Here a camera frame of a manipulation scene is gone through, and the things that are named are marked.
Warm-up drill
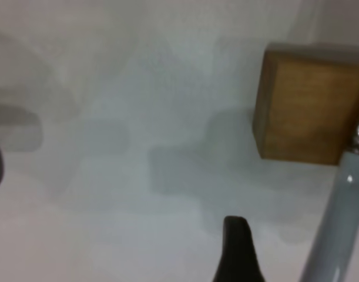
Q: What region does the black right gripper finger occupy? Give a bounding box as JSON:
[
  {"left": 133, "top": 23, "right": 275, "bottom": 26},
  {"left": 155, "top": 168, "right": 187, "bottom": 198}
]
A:
[{"left": 211, "top": 216, "right": 266, "bottom": 282}]

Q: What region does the metal spoon pale blue handle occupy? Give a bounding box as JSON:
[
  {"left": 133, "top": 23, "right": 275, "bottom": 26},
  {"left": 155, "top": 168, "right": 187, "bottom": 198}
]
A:
[{"left": 298, "top": 99, "right": 359, "bottom": 282}]

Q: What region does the arched wooden block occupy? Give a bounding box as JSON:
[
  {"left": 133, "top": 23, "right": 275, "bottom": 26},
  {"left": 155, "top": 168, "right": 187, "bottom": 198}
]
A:
[{"left": 252, "top": 42, "right": 359, "bottom": 167}]

